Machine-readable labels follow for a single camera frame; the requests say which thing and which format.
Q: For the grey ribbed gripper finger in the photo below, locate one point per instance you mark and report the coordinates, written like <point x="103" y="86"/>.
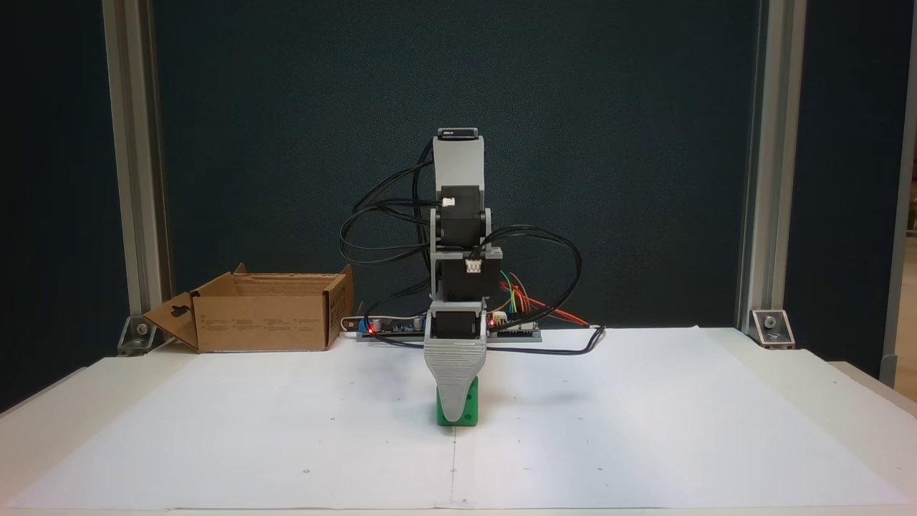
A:
<point x="455" y="373"/>

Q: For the green dice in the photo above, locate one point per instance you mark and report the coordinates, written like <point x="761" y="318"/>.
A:
<point x="471" y="410"/>

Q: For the blue circuit board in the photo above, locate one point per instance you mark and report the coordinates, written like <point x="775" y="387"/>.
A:
<point x="394" y="328"/>

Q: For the circuit board with white connectors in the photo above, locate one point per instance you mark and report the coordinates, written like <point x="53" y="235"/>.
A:
<point x="519" y="330"/>

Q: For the brown cardboard box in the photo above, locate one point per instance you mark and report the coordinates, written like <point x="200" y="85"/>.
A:
<point x="265" y="326"/>

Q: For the metal corner bracket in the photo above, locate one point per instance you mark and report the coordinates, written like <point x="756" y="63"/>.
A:
<point x="772" y="328"/>
<point x="137" y="335"/>

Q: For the aluminium frame post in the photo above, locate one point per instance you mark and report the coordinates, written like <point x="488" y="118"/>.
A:
<point x="132" y="143"/>
<point x="770" y="143"/>

